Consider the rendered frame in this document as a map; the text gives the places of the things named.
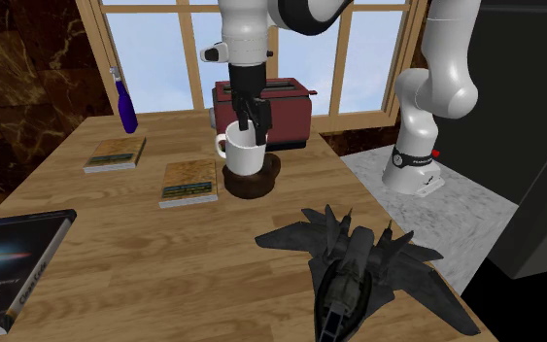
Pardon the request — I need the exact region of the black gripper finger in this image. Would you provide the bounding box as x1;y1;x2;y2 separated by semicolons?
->
248;97;274;146
233;93;252;132

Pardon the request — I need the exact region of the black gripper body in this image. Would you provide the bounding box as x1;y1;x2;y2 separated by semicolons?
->
227;63;268;103

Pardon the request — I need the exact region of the white mug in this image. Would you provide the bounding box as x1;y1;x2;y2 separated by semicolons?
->
214;119;269;178

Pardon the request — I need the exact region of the red toaster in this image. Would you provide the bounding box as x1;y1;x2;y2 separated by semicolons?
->
209;77;319;154

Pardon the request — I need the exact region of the dark brown bowl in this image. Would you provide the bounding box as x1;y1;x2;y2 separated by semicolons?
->
222;152;283;200

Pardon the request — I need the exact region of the tan cover book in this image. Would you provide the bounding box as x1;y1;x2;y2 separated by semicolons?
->
83;136;148;175
157;157;220;210

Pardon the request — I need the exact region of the purple spray bottle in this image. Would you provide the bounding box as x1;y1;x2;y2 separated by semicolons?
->
109;66;140;136

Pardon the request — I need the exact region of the dark grey toy jet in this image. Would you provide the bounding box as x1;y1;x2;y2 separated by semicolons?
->
254;203;482;342

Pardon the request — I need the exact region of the grey marble robot stand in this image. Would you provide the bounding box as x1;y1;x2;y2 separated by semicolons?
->
339;143;521;295

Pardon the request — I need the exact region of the dark grey cabinet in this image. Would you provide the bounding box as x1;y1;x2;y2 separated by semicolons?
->
429;0;547;282

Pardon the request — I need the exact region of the large black book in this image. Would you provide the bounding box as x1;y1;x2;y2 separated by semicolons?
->
0;208;79;342

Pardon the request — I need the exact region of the wooden frame window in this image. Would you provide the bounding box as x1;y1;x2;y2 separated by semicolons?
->
74;0;429;135

